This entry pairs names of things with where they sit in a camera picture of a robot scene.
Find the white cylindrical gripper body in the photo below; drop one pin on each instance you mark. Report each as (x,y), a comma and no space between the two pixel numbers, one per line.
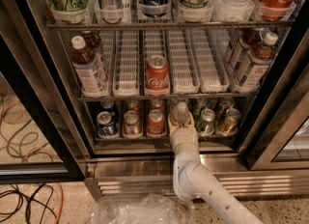
(182,135)

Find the clear water bottle front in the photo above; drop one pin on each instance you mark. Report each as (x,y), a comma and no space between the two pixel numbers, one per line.
(180,114)

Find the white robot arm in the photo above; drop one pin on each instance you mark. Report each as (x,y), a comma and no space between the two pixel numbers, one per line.
(192,179)

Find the clear water bottle rear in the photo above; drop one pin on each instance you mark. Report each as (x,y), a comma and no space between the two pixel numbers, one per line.
(175,101)

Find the red Coca-Cola can middle shelf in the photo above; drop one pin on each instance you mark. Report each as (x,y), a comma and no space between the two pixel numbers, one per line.
(157,73)

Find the white empty shelf tray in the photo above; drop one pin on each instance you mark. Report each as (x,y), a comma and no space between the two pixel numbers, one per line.
(126,65)
(213,77)
(182,66)

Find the right glass fridge door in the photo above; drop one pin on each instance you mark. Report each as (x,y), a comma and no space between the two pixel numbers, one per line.
(282,106)

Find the glass fridge door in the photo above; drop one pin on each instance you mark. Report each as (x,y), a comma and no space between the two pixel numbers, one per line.
(282,106)
(36,66)

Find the brown tea bottle right rear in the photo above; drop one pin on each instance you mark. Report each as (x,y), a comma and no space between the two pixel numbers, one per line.
(240,42)

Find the brown tea bottle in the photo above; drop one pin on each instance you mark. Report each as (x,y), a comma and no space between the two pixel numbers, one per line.
(256,61)
(240,42)
(89,68)
(93,40)

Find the brown tea bottle right front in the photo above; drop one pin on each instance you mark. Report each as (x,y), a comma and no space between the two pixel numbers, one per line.
(256,61)

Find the brown tea bottle left front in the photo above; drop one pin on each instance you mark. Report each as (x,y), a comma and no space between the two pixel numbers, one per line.
(89,68)

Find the brown tea bottle left rear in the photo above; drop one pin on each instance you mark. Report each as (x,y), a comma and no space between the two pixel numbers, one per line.
(93,40)

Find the left glass fridge door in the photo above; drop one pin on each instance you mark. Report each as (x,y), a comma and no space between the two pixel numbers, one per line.
(36,66)

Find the green soda can front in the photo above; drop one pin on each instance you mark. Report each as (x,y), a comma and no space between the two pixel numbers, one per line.
(205,122)

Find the green soda can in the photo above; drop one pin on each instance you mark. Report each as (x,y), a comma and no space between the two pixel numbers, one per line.
(200,104)
(205,122)

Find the red Coca-Cola can bottom front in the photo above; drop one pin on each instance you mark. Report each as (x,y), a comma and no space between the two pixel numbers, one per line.
(156,122)

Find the red coca-cola can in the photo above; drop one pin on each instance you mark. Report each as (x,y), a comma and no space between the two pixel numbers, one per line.
(156,122)
(156,104)

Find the green soda can rear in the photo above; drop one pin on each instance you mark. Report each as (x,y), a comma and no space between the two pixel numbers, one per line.
(200,104)

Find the red Coca-Cola can bottom rear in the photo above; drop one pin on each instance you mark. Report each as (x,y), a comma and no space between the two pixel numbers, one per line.
(156,104)

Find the gold soda can front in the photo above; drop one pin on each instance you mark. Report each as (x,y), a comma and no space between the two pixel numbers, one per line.
(229,122)

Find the gold soda can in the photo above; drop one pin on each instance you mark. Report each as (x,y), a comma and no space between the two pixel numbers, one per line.
(229,122)
(223,104)

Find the gold soda can rear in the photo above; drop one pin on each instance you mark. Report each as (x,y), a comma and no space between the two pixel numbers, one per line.
(223,104)

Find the brown soda can front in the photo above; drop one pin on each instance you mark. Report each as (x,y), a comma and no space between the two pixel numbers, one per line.
(132,125)

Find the brown soda can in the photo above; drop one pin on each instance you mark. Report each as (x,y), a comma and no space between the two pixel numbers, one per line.
(133,105)
(132,125)

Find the brown soda can rear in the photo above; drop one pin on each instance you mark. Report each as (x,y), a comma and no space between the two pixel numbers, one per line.
(133,105)

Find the blue Pepsi can front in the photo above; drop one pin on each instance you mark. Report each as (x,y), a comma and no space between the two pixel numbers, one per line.
(106,124)

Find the blue pepsi can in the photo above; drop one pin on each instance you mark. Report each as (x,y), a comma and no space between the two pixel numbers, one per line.
(106,124)
(109,106)

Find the blue Pepsi can rear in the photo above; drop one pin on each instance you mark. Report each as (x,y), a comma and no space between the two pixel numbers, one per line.
(109,106)

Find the clear plastic bin with bag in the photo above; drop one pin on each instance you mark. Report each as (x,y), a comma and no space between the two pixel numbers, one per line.
(148,209)

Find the middle wire shelf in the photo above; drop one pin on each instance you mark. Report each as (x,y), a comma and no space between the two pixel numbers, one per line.
(211,95)

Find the wire shelf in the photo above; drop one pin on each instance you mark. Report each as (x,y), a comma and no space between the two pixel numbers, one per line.
(211,95)
(169,26)

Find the top wire shelf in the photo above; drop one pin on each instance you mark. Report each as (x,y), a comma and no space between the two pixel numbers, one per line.
(169,26)

